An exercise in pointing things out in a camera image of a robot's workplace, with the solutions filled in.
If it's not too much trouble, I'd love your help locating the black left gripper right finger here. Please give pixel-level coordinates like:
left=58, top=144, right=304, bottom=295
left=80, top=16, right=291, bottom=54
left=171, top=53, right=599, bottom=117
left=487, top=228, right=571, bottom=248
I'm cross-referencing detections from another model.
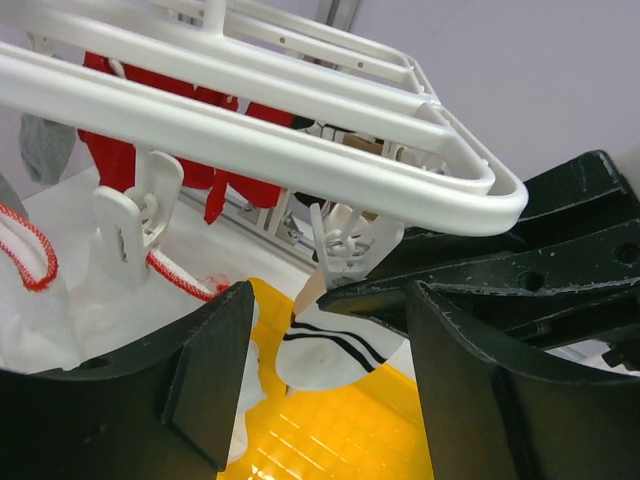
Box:
left=406, top=281, right=639, bottom=479

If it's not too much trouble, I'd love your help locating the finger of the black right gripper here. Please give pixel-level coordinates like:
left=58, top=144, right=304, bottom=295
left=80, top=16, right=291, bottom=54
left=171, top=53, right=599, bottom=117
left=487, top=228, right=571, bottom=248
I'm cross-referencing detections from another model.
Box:
left=319, top=150, right=639, bottom=370

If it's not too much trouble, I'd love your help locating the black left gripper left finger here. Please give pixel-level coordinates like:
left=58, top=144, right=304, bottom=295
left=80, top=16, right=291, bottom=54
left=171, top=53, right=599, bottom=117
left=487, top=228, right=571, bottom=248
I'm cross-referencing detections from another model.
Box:
left=1, top=281, right=254, bottom=479

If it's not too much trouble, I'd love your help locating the white striped sock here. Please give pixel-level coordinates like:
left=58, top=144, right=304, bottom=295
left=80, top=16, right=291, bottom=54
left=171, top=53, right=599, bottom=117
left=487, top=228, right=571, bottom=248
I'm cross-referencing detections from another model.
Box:
left=274, top=219, right=409, bottom=394

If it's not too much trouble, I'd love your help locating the white plastic clip hanger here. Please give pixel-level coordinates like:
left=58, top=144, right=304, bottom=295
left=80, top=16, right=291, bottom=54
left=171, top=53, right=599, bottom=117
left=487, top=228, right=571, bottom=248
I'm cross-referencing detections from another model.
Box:
left=0, top=0, right=530, bottom=289

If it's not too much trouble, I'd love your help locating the brown beige sock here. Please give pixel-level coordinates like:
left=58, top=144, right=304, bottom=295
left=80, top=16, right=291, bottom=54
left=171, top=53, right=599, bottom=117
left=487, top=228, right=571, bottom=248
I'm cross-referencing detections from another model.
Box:
left=342, top=133, right=416, bottom=165

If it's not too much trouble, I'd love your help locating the yellow plastic tray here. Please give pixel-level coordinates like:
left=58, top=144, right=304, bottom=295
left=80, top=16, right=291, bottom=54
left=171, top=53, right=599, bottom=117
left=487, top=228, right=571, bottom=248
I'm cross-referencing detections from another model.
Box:
left=219, top=278, right=434, bottom=479

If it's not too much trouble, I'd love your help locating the white fluffy sock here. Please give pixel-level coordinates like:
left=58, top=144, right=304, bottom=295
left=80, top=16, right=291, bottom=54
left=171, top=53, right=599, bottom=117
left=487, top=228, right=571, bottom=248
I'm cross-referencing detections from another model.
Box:
left=0, top=172, right=269, bottom=461

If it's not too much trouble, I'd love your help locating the grey sock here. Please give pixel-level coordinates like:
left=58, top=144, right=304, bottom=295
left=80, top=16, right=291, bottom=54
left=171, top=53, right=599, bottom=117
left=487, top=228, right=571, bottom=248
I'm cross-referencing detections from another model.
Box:
left=18, top=113, right=76, bottom=185

